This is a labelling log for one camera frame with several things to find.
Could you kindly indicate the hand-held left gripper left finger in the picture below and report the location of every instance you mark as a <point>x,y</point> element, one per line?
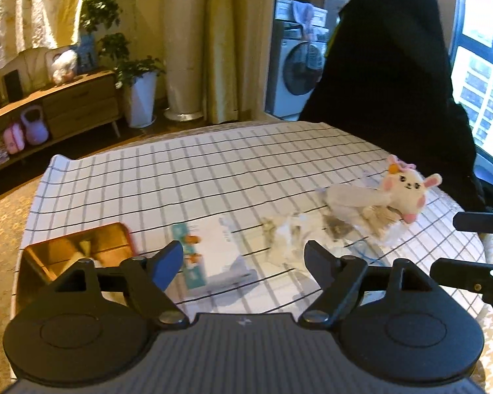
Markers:
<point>166,269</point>

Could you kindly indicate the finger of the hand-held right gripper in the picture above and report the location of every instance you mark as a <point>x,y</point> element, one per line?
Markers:
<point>476,221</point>
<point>464,273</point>

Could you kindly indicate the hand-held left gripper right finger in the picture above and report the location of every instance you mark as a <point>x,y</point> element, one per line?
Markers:
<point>318,260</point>

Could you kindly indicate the clear plastic wrapper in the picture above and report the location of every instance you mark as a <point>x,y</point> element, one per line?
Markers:
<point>287,234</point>

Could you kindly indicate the white pack with blue edge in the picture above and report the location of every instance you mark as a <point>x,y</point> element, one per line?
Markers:
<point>222,254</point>

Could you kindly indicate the white rabbit plush toy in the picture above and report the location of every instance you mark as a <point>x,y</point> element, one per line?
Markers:
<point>408,191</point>

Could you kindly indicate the red box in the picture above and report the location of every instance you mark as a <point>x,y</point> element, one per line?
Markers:
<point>57,254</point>

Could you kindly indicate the white checked tablecloth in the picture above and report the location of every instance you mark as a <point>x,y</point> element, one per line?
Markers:
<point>189,180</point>

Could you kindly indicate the window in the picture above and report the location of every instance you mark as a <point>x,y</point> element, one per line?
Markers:
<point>480,69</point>

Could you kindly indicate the green plant in white pot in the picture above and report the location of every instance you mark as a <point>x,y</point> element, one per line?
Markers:
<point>141,98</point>

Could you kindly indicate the person's black clothing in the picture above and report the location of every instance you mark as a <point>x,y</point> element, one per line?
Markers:
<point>386,69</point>

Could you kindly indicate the wooden cabinet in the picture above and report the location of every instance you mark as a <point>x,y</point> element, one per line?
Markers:
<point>82,102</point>

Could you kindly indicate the white washing machine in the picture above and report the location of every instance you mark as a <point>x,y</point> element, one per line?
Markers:
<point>295,74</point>

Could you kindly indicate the purple kettlebell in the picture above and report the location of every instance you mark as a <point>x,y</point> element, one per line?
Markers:
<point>35,129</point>

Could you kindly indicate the pink kettlebell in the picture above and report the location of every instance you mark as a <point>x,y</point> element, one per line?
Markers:
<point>14,139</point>

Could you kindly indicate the white standing air conditioner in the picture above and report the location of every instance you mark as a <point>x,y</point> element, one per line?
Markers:
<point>185,49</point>

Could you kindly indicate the white plastic bag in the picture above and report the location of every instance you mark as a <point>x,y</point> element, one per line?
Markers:
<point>64,67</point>

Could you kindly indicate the yellow curtain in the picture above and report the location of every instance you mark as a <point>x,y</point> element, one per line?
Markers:
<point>238,49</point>

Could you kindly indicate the blue box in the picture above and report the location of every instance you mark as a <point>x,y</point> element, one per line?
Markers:
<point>86,53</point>

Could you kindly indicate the pink towel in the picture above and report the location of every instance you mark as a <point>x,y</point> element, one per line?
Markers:
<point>304,16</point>

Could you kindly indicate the white appliance above washing machine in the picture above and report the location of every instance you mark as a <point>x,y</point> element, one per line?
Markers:
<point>285,10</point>

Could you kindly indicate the cream hanging quilt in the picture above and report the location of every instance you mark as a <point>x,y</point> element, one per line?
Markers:
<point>24,8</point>

